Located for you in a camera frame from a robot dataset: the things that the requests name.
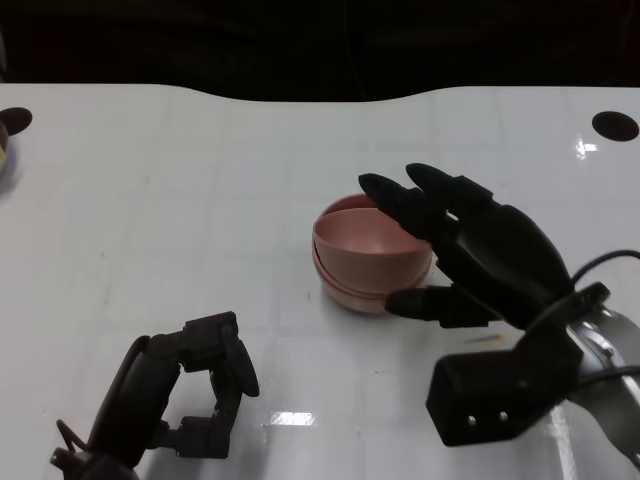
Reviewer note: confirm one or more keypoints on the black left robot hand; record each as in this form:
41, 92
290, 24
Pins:
135, 400

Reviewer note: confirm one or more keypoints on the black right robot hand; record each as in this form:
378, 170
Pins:
500, 255

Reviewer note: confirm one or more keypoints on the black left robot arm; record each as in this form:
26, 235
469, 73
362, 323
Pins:
100, 465

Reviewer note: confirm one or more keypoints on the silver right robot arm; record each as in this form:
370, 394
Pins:
600, 345

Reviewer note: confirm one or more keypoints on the small orange splinter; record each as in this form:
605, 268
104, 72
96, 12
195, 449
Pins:
492, 340

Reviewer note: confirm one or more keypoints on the black round table grommet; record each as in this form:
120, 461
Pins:
15, 120
615, 126

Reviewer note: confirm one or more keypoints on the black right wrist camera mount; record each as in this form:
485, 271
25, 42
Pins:
480, 395

